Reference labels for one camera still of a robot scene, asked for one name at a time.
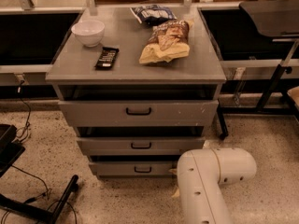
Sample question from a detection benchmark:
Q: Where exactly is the grey middle drawer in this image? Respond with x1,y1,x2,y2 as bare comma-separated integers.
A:
77,137,205,156

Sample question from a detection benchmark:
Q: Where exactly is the black floor cable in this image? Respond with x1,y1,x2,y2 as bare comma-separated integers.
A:
14,79,33,144

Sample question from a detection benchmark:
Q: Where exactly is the black stand base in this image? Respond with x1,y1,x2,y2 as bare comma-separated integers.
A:
0,124,78,224

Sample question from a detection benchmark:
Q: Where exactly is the yellow brown chip bag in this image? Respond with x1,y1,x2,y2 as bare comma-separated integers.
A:
139,20,193,64

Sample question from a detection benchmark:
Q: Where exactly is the black candy bar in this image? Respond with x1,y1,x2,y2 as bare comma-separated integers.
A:
95,47,119,70

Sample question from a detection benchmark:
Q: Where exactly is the grey drawer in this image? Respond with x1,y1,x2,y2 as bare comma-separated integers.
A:
89,161,177,176
59,101,218,127
77,137,205,156

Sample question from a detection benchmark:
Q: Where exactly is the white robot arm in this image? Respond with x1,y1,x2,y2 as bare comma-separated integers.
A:
177,147,257,224

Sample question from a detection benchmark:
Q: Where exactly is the blue chip bag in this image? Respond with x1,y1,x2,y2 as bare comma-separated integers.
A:
130,5,177,25

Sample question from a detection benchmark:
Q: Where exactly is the grey bottom drawer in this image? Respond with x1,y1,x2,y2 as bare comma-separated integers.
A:
89,161,177,176

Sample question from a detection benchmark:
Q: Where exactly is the grey drawer cabinet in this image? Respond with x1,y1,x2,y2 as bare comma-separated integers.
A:
46,7,226,164

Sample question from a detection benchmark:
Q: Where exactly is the white bowl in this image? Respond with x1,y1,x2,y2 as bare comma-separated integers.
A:
71,20,105,47

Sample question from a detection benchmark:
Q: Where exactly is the grey top drawer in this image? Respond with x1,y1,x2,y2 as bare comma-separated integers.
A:
59,101,218,127

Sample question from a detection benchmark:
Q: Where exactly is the black side table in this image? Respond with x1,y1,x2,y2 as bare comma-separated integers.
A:
216,0,299,141

